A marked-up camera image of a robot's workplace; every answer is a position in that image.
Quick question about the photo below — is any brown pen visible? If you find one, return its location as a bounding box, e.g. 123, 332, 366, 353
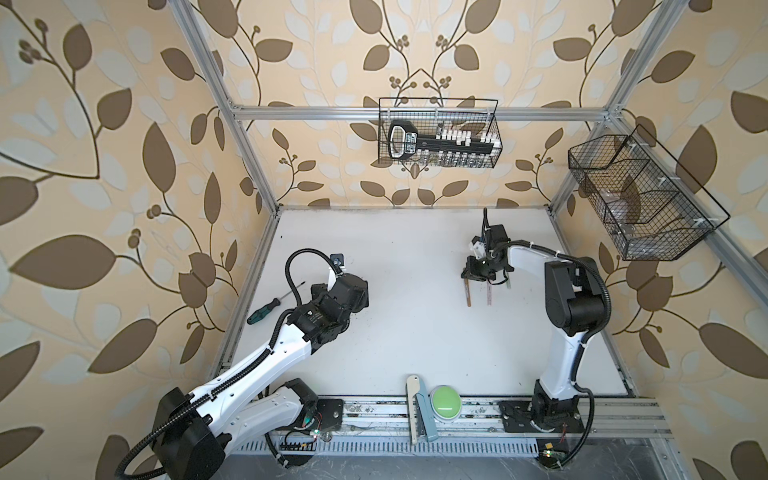
464, 279, 472, 308

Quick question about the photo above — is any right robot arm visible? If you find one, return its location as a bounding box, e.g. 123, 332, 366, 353
461, 211, 612, 432

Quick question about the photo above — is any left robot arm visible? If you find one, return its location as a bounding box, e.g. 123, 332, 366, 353
114, 249, 369, 479

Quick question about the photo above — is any green push button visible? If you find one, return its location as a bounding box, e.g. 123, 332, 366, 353
429, 385, 462, 422

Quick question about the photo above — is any black tool in basket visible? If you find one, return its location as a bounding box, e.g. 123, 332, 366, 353
384, 120, 502, 160

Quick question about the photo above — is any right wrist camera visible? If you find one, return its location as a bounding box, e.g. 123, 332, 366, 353
470, 236, 487, 260

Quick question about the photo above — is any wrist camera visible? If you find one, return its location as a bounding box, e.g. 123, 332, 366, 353
470, 236, 487, 260
327, 253, 345, 289

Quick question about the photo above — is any green handled screwdriver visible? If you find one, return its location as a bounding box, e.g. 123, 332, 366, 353
246, 291, 293, 325

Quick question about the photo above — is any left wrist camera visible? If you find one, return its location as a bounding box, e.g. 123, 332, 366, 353
327, 253, 345, 289

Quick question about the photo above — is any grey bracket tool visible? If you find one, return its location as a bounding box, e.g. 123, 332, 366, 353
405, 375, 439, 445

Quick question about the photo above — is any rear wire basket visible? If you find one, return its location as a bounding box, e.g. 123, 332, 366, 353
377, 96, 503, 169

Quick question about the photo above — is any side wire basket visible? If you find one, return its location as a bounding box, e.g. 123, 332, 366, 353
568, 125, 731, 261

